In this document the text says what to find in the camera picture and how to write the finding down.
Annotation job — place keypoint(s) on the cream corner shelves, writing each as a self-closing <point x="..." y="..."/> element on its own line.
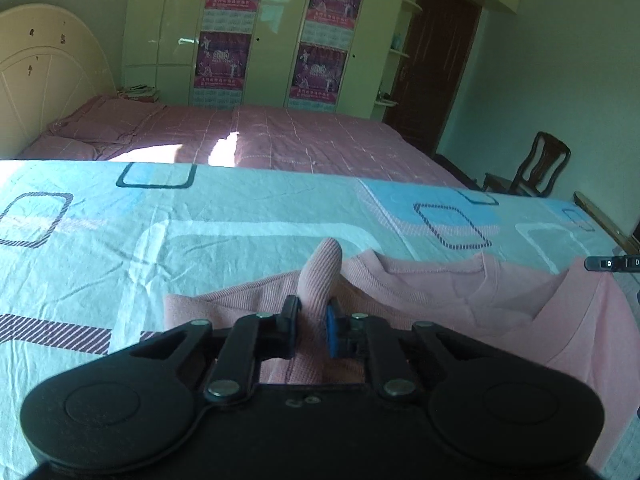
<point x="402" y="50"/>

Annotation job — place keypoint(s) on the dark brown door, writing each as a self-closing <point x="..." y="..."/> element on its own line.
<point x="435" y="70"/>

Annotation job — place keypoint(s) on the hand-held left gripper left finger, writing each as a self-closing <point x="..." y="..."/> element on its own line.
<point x="289" y="327"/>

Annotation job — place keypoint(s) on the cream wardrobe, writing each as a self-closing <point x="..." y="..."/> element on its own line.
<point x="280" y="35"/>

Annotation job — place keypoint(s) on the dark wooden chair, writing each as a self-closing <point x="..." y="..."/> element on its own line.
<point x="537" y="165"/>

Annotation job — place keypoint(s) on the stack of books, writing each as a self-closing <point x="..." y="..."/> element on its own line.
<point x="140" y="93"/>

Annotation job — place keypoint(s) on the patterned light blue bed sheet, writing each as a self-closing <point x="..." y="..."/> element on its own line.
<point x="150" y="240"/>

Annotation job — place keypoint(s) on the pink checked bed cover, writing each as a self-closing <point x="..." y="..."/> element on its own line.
<point x="310" y="135"/>

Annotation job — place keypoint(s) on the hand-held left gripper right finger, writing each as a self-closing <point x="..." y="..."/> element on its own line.
<point x="332" y="332"/>

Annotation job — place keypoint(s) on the pink sweatshirt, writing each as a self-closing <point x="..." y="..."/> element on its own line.
<point x="500" y="310"/>

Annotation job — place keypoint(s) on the cream wooden headboard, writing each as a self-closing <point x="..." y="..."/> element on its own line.
<point x="45" y="75"/>

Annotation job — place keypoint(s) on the pink pillow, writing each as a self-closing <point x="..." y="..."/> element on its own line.
<point x="107" y="120"/>
<point x="60" y="147"/>

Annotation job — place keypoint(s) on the wooden bed footboard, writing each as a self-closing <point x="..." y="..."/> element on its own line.
<point x="607" y="220"/>

